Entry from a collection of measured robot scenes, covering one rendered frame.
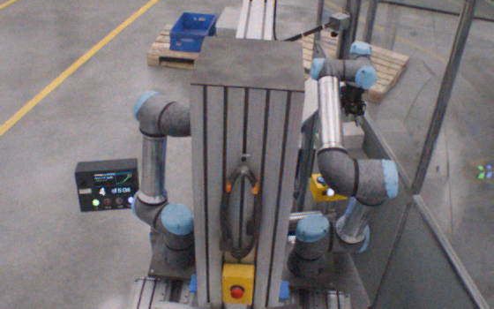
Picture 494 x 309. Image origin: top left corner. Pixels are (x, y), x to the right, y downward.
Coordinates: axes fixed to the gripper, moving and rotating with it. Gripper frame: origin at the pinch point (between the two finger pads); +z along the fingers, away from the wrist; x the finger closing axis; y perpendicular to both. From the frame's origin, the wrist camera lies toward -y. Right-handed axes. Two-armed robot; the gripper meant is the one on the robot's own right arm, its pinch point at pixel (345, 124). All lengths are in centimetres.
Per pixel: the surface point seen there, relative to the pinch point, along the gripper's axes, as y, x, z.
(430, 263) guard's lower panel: 24, 46, 64
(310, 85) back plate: -71, 9, 23
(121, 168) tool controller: -12, -88, 23
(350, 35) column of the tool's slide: -87, 34, 2
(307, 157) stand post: -60, 8, 64
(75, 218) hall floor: -115, -138, 148
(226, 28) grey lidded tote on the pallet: -326, 0, 102
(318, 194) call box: -9.5, -2.7, 44.8
